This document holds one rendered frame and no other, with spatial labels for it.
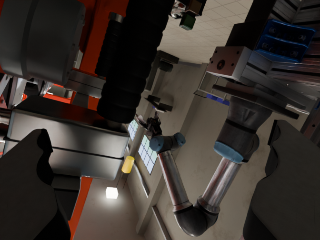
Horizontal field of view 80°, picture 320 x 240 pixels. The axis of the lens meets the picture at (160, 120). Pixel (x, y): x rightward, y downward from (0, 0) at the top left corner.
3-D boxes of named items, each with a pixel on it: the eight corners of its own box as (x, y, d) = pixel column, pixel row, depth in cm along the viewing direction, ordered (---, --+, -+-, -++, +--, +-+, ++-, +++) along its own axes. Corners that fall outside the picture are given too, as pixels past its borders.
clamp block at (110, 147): (9, 106, 13) (-4, 172, 14) (132, 135, 17) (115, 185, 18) (30, 92, 18) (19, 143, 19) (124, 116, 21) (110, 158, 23)
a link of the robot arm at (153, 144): (176, 246, 82) (143, 140, 98) (189, 236, 91) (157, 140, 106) (198, 244, 76) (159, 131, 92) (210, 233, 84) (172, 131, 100)
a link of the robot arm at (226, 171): (259, 135, 75) (199, 241, 87) (266, 135, 86) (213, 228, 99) (231, 122, 82) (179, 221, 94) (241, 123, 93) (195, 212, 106)
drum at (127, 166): (134, 156, 922) (129, 168, 936) (125, 154, 902) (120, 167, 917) (136, 161, 881) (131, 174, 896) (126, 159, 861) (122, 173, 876)
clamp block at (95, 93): (67, 67, 44) (62, 89, 45) (107, 80, 47) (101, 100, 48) (70, 65, 48) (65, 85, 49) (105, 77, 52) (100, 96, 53)
